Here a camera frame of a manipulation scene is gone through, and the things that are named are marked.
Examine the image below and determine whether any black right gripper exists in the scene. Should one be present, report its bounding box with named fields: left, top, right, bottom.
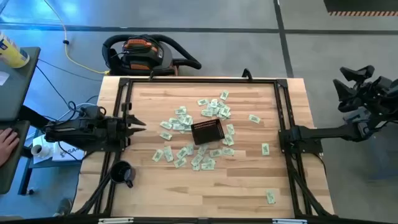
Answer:
left=332, top=64, right=398, bottom=115

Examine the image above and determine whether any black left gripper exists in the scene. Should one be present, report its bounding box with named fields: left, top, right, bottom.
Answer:
left=104, top=102, right=147, bottom=149

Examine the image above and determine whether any black plastic slotted basket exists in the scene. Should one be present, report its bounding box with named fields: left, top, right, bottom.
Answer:
left=190, top=118, right=226, bottom=146

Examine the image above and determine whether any black mug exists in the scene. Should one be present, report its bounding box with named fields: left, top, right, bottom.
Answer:
left=108, top=160, right=137, bottom=189

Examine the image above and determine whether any black orange shop vacuum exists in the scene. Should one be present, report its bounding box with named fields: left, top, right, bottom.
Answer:
left=101, top=33, right=202, bottom=77

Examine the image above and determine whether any white printed paper sheet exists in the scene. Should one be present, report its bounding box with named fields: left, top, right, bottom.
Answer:
left=51, top=141, right=85, bottom=162

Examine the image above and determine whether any black hazard-striped floor mat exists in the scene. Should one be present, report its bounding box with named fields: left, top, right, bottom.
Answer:
left=323, top=0, right=398, bottom=17

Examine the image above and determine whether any white tape roll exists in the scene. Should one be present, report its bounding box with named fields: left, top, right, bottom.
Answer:
left=30, top=144, right=50, bottom=159

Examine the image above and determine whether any black desk support bar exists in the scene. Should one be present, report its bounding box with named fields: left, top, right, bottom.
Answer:
left=18, top=105, right=50, bottom=129

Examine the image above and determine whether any person's foot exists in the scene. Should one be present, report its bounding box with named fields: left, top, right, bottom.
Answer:
left=52, top=198, right=73, bottom=218

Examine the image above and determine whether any grey desk top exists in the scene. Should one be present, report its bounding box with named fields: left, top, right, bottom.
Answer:
left=0, top=46, right=42, bottom=122

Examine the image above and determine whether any person's hand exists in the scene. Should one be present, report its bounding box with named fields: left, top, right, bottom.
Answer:
left=0, top=127, right=21, bottom=167

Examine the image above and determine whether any dark grey keyboard tray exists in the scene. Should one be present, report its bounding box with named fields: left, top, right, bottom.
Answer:
left=0, top=120, right=31, bottom=195

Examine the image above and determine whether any yellow wipes canister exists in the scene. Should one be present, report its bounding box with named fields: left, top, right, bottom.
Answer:
left=0, top=30, right=31, bottom=69

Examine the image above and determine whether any white floor cable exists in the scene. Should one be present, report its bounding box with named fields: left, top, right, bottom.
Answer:
left=57, top=101, right=100, bottom=123

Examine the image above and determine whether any thin black floor cable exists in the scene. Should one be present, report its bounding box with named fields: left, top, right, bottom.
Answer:
left=39, top=58, right=103, bottom=82

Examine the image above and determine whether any silver frame bracket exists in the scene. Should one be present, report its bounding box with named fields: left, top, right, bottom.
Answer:
left=272, top=218, right=308, bottom=224
left=98, top=217, right=134, bottom=224

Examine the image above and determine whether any yellow power cable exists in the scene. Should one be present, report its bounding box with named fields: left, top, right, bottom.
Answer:
left=42, top=0, right=110, bottom=75

